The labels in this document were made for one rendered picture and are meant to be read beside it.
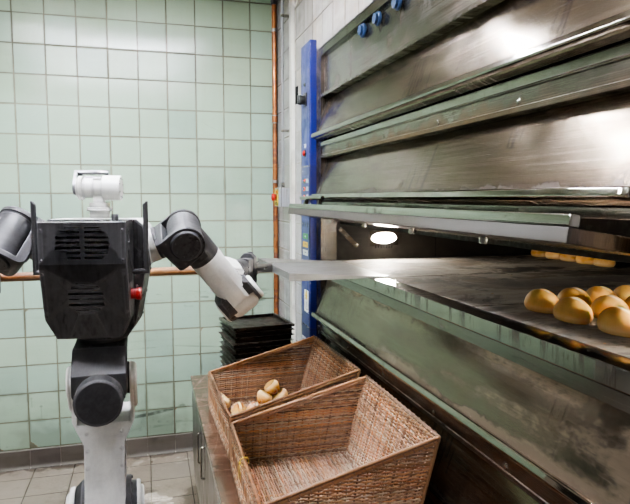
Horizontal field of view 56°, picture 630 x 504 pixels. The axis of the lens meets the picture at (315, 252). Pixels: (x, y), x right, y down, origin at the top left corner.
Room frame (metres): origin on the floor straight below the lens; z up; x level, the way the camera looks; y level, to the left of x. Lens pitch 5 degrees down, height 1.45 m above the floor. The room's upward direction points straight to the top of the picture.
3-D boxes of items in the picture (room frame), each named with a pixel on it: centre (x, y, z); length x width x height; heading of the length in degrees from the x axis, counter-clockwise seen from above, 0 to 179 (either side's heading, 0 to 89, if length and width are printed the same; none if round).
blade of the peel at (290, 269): (2.28, -0.01, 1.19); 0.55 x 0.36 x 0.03; 16
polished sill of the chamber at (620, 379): (1.78, -0.30, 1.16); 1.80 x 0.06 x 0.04; 16
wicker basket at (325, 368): (2.26, 0.14, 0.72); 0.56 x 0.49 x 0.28; 17
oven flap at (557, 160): (1.77, -0.27, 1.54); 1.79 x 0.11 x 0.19; 16
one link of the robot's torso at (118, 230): (1.53, 0.56, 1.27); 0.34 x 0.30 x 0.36; 98
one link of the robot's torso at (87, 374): (1.50, 0.55, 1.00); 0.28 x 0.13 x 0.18; 16
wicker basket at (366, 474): (1.67, -0.02, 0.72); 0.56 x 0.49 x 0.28; 15
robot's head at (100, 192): (1.59, 0.57, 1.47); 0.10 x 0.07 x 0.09; 98
